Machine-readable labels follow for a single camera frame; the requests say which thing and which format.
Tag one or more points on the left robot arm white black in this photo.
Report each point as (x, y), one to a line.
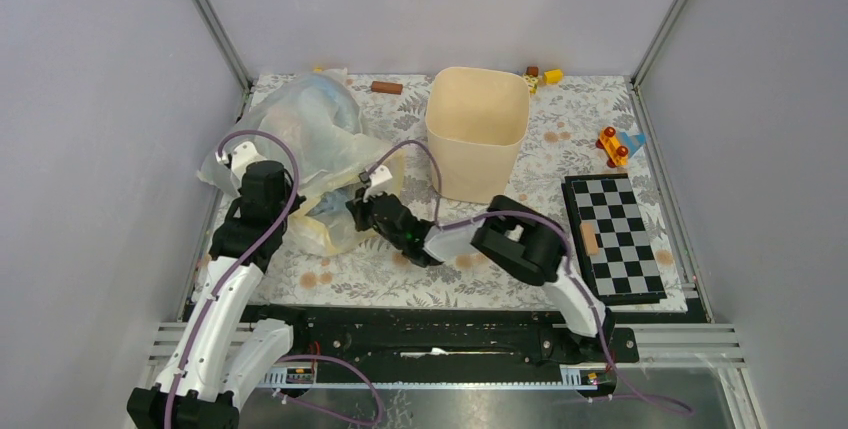
(202, 386)

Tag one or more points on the yellow toy figure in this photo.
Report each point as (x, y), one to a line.
(532, 83)

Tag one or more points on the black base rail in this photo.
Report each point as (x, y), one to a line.
(450, 346)

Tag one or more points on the orange red toy car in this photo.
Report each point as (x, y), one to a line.
(617, 153)

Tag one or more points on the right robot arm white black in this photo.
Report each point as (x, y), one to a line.
(525, 244)

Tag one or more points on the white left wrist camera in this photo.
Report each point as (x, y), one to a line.
(238, 159)

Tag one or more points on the black white checkerboard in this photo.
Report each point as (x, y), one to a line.
(625, 272)

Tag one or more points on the translucent white yellow trash bag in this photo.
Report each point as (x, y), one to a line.
(316, 116)

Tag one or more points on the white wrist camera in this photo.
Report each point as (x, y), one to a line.
(238, 159)
(376, 181)

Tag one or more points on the light blue trash bag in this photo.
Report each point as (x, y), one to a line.
(333, 206)

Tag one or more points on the small tan wooden block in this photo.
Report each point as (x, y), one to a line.
(589, 236)

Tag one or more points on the brown cylinder toy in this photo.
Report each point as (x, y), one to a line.
(385, 87)

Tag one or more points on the beige plastic trash bin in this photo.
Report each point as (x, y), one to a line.
(476, 121)

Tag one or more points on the yellow toy block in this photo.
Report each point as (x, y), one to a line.
(552, 77)

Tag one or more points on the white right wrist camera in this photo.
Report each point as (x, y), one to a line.
(376, 181)

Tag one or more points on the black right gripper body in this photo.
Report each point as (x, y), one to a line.
(364, 219)

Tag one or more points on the blue triangle toy piece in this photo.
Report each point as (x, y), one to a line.
(633, 142)

